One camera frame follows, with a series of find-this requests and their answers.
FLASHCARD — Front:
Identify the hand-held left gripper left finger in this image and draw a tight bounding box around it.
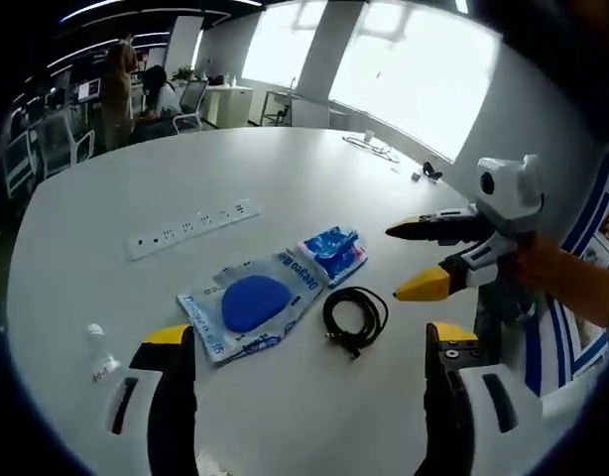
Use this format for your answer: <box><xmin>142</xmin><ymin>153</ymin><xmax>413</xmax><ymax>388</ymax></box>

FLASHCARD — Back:
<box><xmin>103</xmin><ymin>324</ymin><xmax>199</xmax><ymax>476</ymax></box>

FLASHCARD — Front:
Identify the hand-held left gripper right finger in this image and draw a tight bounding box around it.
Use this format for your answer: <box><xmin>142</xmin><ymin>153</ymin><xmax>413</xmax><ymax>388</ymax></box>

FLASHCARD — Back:
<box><xmin>416</xmin><ymin>320</ymin><xmax>544</xmax><ymax>476</ymax></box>

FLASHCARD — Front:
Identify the clear plastic water bottle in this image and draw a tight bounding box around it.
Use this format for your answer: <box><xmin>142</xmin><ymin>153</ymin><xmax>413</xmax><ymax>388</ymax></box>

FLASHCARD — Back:
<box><xmin>84</xmin><ymin>322</ymin><xmax>125</xmax><ymax>394</ymax></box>

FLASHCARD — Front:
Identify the blue tissue pack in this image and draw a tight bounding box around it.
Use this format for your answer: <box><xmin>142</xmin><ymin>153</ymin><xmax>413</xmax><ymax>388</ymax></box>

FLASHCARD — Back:
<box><xmin>297</xmin><ymin>225</ymin><xmax>369</xmax><ymax>289</ymax></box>

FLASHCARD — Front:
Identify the blue sponge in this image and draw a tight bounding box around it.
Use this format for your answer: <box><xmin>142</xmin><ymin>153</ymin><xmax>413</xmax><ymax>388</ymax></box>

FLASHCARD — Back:
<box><xmin>177</xmin><ymin>250</ymin><xmax>330</xmax><ymax>371</ymax></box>

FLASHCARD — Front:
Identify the black cable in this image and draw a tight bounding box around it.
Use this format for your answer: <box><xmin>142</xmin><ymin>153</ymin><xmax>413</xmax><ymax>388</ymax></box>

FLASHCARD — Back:
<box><xmin>322</xmin><ymin>286</ymin><xmax>389</xmax><ymax>361</ymax></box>

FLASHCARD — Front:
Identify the person's right hand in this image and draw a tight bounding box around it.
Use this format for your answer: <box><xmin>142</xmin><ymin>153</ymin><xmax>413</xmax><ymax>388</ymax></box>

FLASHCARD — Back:
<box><xmin>512</xmin><ymin>236</ymin><xmax>559</xmax><ymax>298</ymax></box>

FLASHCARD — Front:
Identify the white power strip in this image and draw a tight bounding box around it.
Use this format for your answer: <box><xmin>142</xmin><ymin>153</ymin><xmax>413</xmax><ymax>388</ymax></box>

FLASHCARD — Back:
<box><xmin>124</xmin><ymin>197</ymin><xmax>261</xmax><ymax>263</ymax></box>

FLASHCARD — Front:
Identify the white table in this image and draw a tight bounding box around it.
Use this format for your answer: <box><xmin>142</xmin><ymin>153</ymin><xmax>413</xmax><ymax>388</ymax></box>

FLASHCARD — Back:
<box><xmin>5</xmin><ymin>126</ymin><xmax>489</xmax><ymax>476</ymax></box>

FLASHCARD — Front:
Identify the white desk cabinet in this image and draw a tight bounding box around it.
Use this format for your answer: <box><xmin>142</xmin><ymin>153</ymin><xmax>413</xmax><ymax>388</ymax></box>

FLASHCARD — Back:
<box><xmin>202</xmin><ymin>84</ymin><xmax>255</xmax><ymax>130</ymax></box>

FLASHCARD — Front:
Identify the white office chair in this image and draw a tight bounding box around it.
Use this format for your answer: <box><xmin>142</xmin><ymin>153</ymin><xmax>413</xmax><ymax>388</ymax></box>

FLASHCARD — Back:
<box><xmin>36</xmin><ymin>116</ymin><xmax>96</xmax><ymax>179</ymax></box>
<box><xmin>3</xmin><ymin>130</ymin><xmax>39</xmax><ymax>198</ymax></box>

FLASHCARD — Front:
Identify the grey office chair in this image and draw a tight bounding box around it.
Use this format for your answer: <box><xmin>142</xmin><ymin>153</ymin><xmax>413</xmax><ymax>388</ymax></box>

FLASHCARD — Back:
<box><xmin>177</xmin><ymin>78</ymin><xmax>210</xmax><ymax>134</ymax></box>

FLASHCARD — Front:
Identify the blue framed wall poster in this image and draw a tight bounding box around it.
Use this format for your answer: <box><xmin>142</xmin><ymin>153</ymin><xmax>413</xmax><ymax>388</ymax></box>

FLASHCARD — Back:
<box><xmin>525</xmin><ymin>146</ymin><xmax>609</xmax><ymax>398</ymax></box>

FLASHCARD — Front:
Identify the thin white cable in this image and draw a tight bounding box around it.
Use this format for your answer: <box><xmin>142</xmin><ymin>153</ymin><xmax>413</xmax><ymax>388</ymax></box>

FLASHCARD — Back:
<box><xmin>341</xmin><ymin>134</ymin><xmax>402</xmax><ymax>165</ymax></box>

